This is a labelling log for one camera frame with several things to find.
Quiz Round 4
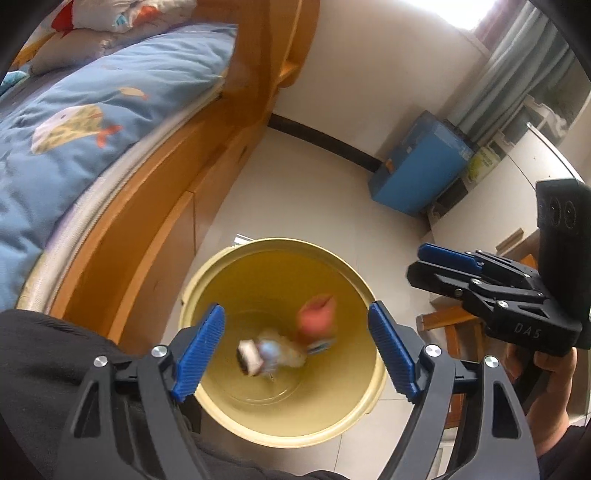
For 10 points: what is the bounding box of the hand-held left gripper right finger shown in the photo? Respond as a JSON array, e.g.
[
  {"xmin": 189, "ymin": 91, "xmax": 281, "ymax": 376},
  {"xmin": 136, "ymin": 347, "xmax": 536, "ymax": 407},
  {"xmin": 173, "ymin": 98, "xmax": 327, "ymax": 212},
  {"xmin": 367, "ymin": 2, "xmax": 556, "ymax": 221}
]
[{"xmin": 368, "ymin": 301, "xmax": 542, "ymax": 480}]

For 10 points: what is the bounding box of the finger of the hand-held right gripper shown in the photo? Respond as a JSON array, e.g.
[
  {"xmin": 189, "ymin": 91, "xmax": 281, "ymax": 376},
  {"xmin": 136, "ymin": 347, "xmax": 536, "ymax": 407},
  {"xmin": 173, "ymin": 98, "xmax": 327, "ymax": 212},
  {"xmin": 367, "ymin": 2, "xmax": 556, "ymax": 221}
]
[
  {"xmin": 417, "ymin": 243, "xmax": 539, "ymax": 289},
  {"xmin": 407, "ymin": 261, "xmax": 550, "ymax": 319}
]

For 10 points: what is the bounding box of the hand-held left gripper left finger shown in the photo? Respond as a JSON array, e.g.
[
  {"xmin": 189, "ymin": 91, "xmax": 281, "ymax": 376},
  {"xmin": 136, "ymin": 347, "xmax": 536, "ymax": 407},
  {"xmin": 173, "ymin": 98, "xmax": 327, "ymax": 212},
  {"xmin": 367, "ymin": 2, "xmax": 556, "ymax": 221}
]
[{"xmin": 53, "ymin": 303, "xmax": 227, "ymax": 480}]

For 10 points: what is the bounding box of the salmon pink bag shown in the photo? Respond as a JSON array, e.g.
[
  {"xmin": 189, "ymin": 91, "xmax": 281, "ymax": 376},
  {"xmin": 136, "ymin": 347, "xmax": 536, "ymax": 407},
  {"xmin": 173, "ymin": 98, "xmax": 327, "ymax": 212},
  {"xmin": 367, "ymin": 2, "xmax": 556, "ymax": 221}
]
[{"xmin": 297, "ymin": 294, "xmax": 338, "ymax": 346}]

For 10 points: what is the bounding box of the yellow plastic bucket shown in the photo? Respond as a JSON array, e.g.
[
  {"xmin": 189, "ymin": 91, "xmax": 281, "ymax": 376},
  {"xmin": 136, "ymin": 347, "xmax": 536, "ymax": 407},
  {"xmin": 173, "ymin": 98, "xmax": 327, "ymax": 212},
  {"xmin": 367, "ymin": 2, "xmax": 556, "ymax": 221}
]
[{"xmin": 178, "ymin": 237, "xmax": 387, "ymax": 449}]

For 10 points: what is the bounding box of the person's right hand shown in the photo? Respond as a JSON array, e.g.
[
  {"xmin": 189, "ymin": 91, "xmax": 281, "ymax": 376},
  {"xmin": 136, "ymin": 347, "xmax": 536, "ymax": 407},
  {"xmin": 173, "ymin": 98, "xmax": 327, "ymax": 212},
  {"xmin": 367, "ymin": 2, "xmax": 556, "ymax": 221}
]
[{"xmin": 505, "ymin": 344, "xmax": 579, "ymax": 459}]

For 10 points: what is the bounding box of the small white black wrapper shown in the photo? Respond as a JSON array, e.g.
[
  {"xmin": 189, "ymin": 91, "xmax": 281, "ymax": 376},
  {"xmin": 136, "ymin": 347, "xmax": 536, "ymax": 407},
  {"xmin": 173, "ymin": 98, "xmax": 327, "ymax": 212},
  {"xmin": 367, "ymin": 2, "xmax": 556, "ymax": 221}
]
[{"xmin": 236, "ymin": 339, "xmax": 265, "ymax": 376}]

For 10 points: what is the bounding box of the wooden stool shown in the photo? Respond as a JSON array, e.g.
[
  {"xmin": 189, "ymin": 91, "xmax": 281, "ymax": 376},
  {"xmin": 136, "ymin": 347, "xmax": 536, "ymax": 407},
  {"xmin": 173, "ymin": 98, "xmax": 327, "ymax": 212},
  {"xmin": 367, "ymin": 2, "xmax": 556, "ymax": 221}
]
[{"xmin": 416, "ymin": 295, "xmax": 486, "ymax": 428}]

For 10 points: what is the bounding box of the yellow green packet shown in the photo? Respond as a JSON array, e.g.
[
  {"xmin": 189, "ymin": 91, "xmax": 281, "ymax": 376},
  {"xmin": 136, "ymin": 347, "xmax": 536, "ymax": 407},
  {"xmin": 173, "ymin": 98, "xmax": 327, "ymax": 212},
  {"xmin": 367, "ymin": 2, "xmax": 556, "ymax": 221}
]
[{"xmin": 466, "ymin": 145, "xmax": 502, "ymax": 184}]

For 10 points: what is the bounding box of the blue cardboard box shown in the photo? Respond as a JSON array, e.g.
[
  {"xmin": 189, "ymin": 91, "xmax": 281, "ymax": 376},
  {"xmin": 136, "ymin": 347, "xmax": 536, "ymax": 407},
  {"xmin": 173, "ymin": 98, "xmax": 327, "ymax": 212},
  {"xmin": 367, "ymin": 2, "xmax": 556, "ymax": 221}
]
[{"xmin": 368, "ymin": 111, "xmax": 477, "ymax": 217}]

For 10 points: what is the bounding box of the white cabinet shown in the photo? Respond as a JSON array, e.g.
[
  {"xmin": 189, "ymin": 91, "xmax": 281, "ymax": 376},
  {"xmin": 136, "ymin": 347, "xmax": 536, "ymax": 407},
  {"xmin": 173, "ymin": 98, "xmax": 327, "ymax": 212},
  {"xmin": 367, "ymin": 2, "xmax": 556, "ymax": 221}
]
[{"xmin": 425, "ymin": 99, "xmax": 591, "ymax": 287}]

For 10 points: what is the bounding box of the person's black clothing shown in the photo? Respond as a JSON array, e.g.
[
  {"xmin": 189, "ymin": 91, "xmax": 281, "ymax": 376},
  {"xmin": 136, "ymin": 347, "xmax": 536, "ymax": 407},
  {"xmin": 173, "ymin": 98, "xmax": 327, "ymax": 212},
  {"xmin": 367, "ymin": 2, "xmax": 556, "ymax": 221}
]
[{"xmin": 0, "ymin": 308, "xmax": 352, "ymax": 480}]

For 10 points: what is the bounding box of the grey curtain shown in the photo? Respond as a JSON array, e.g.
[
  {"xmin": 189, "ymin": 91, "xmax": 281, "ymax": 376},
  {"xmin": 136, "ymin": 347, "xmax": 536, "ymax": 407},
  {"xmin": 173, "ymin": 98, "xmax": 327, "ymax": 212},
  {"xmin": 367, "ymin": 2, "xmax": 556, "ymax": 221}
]
[{"xmin": 443, "ymin": 7, "xmax": 579, "ymax": 139}]

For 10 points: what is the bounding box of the blue printed blanket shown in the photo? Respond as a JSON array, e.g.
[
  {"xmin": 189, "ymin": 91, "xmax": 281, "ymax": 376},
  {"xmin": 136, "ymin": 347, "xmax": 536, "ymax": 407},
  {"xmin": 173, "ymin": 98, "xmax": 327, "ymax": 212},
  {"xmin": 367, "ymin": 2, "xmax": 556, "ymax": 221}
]
[{"xmin": 0, "ymin": 23, "xmax": 238, "ymax": 311}]

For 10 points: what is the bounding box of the white cushion with red print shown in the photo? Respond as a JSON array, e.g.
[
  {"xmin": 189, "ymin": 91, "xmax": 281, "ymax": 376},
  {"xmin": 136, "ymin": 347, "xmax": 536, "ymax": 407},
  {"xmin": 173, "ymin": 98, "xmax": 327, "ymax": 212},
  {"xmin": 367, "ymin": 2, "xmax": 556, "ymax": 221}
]
[{"xmin": 50, "ymin": 0, "xmax": 197, "ymax": 34}]

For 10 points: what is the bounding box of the wooden bed frame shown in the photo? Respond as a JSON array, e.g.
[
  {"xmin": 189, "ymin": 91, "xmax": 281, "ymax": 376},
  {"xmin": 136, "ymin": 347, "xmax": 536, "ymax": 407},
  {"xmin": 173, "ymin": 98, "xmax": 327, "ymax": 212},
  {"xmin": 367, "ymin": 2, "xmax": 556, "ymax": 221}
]
[{"xmin": 14, "ymin": 0, "xmax": 321, "ymax": 357}]

